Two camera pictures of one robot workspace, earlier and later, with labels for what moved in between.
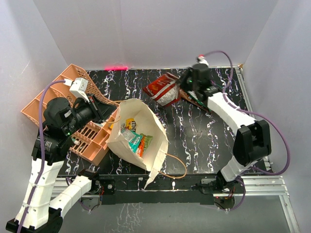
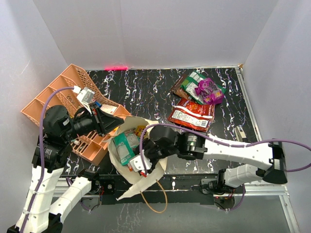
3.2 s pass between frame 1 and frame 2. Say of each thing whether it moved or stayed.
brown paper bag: moved
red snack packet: moved
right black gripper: moved
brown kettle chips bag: moved
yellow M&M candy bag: moved
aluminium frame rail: stayed
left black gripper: moved
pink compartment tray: stayed
